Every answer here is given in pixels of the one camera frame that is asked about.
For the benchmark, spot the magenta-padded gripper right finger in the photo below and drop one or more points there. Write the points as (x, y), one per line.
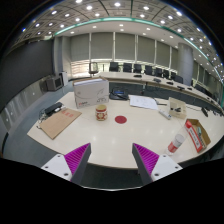
(146, 158)

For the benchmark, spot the flat round red coaster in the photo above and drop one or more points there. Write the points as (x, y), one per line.
(120, 119)

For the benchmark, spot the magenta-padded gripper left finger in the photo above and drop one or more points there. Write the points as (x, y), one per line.
(78, 158)

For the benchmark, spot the small open white box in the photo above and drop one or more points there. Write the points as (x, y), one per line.
(176, 106)

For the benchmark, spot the black flat device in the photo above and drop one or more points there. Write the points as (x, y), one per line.
(53, 108)

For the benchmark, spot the open red-sided cardboard box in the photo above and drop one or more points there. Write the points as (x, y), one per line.
(195, 136)

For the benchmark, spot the old grey monitor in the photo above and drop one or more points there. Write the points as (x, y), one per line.
(54, 82)

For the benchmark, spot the group of ceiling lights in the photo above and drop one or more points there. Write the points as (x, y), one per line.
(117, 4)

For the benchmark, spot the white printed paper sheets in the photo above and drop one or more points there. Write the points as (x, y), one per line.
(143, 102)

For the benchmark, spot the clear red-capped water bottle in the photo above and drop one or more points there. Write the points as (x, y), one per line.
(174, 144)

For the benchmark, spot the red and white mug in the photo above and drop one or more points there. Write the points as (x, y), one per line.
(101, 113)

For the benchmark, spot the row of black office chairs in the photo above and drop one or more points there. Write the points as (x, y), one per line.
(127, 67)

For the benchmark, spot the white power strip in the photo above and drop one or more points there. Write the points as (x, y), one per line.
(164, 114)

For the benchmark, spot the long curved conference desk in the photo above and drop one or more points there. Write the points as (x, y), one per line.
(116, 76)

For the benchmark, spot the white printer paper box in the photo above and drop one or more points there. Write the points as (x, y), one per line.
(90, 93)

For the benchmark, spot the black desk phone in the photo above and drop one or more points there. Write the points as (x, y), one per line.
(118, 94)

